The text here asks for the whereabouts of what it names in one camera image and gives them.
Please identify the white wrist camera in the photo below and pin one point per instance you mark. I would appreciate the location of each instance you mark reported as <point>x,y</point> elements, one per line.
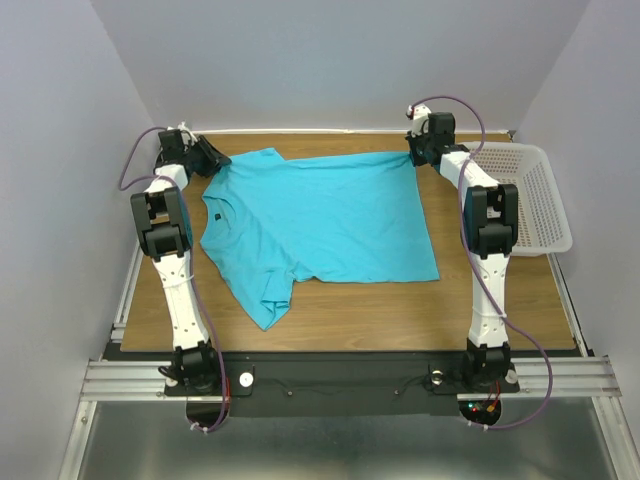
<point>188,136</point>
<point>418,114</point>

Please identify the white plastic laundry basket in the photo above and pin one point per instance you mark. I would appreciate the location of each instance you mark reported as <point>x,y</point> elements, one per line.
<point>543,227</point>

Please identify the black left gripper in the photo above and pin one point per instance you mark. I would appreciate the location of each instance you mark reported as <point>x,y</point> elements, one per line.
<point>213,159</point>

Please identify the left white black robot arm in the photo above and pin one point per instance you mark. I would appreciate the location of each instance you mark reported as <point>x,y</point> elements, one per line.
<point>165,235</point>

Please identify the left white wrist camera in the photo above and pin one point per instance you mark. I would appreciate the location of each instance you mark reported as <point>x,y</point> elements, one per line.
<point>188,136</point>

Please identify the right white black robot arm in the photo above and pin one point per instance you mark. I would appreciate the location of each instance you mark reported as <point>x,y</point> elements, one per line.
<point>489,231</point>

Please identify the turquoise t shirt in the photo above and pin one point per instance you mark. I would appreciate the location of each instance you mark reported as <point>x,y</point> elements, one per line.
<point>273,223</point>

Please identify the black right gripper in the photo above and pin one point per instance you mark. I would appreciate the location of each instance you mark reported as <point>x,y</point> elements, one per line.
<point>411,141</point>

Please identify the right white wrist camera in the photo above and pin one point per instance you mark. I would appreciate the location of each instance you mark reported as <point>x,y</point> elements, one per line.
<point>418,114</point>

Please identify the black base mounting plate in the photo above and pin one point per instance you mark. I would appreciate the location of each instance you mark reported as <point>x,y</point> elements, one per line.
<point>303,384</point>

